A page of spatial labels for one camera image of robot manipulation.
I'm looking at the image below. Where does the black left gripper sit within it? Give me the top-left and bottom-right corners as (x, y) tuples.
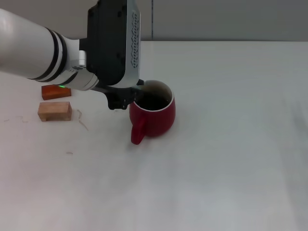
(90, 78), (145, 111)

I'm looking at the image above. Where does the red ceramic cup with coffee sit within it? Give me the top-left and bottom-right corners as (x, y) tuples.
(129, 79), (176, 145)

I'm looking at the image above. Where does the dark red wooden block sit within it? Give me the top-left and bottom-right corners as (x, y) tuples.
(41, 84), (72, 101)

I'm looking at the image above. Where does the light wooden block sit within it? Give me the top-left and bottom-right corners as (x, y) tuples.
(37, 101), (73, 122)

